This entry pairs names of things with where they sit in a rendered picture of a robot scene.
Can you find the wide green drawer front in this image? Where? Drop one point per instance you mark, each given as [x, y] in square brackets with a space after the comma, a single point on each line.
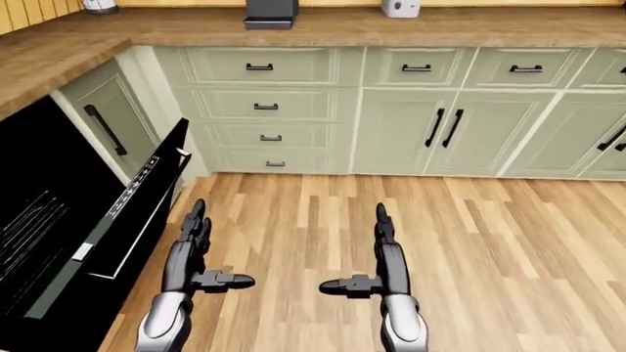
[308, 104]
[303, 66]
[313, 135]

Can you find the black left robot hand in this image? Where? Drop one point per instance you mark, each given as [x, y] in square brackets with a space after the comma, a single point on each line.
[182, 256]

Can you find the black coffee machine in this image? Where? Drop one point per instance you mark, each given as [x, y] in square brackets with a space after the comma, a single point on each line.
[270, 14]

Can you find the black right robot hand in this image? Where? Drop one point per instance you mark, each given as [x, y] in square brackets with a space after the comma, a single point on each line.
[393, 264]

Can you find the small green drawer front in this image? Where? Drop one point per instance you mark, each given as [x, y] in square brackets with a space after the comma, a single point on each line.
[604, 69]
[381, 67]
[557, 67]

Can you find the narrow green cabinet door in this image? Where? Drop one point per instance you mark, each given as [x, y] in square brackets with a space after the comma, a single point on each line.
[124, 106]

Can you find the low green drawer front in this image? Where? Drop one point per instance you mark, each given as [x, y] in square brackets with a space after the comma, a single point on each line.
[313, 161]

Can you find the black dishwasher door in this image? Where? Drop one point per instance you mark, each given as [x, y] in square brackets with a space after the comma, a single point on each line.
[142, 220]

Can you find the black dishwasher body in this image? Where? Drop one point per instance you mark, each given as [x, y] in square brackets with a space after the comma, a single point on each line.
[34, 146]

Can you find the white jar with dark base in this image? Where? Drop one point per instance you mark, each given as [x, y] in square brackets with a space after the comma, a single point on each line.
[99, 6]

